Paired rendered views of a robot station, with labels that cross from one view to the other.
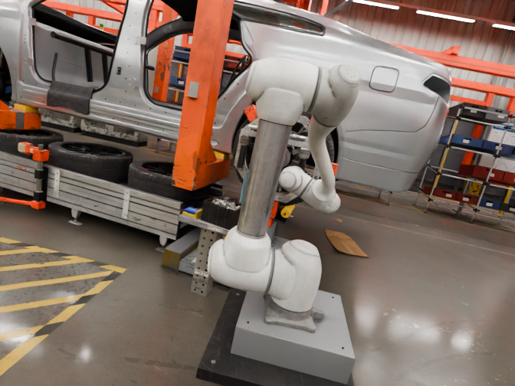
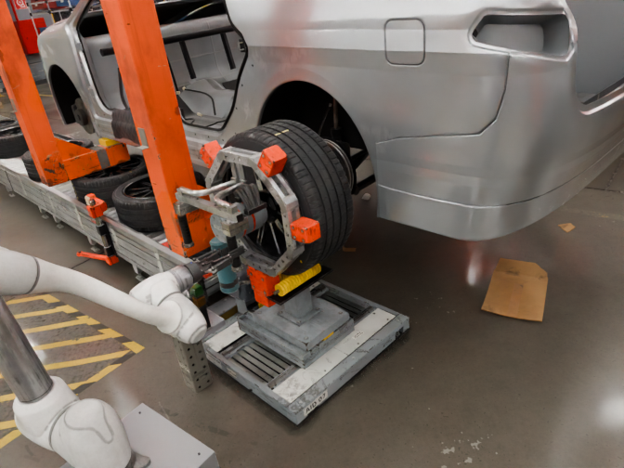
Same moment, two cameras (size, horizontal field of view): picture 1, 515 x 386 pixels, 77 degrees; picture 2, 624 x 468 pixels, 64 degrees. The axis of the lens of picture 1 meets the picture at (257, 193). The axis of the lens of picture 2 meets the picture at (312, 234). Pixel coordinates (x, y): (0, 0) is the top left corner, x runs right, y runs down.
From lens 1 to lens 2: 1.67 m
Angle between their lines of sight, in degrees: 36
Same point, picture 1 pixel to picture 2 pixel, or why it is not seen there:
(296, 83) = not seen: outside the picture
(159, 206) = not seen: hidden behind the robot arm
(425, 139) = (504, 142)
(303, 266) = (64, 440)
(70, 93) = (125, 122)
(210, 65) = (143, 105)
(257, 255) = (28, 422)
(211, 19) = (123, 45)
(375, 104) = (402, 91)
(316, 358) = not seen: outside the picture
